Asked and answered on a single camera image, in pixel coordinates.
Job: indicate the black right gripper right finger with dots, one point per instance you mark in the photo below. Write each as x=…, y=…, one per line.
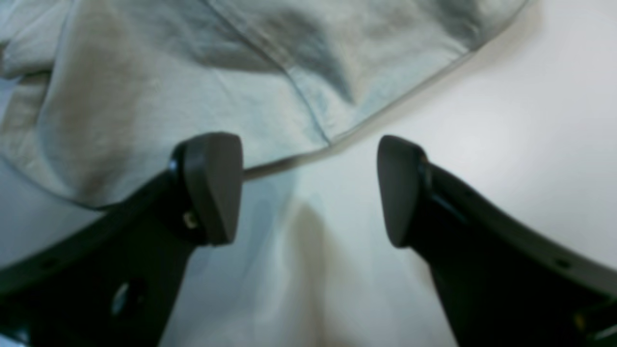
x=500, y=283

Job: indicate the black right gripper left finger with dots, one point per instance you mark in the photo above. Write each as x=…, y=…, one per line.
x=114, y=283

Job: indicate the beige grey t-shirt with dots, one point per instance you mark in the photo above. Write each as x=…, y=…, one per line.
x=107, y=88

